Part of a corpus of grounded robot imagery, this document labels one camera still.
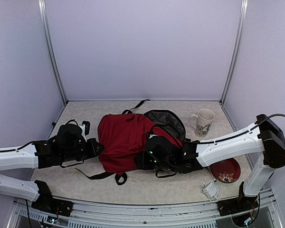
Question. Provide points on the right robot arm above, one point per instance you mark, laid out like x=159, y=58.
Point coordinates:
x=263, y=137

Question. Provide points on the aluminium frame right post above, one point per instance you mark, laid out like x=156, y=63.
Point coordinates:
x=236, y=50

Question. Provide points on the red floral plate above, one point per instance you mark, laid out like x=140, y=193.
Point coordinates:
x=226, y=171

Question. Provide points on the aluminium frame left post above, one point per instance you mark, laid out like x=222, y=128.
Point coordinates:
x=50, y=50

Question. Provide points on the aluminium frame post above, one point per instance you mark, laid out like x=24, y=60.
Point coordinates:
x=236, y=50
x=50, y=50

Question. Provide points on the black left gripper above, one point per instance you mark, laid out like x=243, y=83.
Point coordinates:
x=93, y=143

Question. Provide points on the red student backpack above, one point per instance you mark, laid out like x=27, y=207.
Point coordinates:
x=161, y=133

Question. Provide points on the white charger with cable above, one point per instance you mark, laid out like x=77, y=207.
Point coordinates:
x=211, y=191

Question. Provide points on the aluminium front rail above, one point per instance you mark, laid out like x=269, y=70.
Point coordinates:
x=84, y=214

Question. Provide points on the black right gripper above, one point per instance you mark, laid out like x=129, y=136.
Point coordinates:
x=142, y=163

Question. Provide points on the white floral mug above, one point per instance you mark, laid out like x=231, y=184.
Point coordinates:
x=202, y=121

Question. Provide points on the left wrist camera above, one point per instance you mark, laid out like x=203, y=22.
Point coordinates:
x=85, y=127

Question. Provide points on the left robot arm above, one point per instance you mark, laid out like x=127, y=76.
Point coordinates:
x=69, y=144

